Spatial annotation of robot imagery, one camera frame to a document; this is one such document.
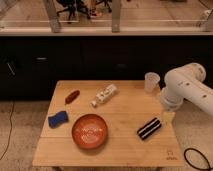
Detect red pepper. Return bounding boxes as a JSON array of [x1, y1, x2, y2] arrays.
[[65, 90, 80, 104]]

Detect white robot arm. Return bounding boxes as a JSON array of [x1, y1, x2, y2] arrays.
[[159, 63, 213, 124]]

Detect orange ceramic bowl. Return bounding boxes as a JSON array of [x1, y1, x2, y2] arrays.
[[72, 114, 108, 150]]

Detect black white striped block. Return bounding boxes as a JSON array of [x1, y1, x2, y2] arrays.
[[137, 117, 162, 140]]

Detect clear plastic cup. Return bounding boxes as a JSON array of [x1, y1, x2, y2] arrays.
[[144, 72, 160, 93]]

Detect white plastic bottle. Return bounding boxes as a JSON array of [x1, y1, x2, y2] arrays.
[[91, 84, 118, 108]]

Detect wooden table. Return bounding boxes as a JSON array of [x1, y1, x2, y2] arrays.
[[33, 80, 183, 167]]

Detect blue sponge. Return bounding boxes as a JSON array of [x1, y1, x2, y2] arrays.
[[48, 111, 69, 128]]

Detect black office chair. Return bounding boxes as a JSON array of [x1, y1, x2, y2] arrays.
[[56, 0, 90, 24]]

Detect black cable loop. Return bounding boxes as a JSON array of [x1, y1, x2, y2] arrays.
[[183, 147, 213, 171]]

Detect thin black floor cable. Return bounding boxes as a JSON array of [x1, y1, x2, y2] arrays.
[[0, 99, 16, 161]]

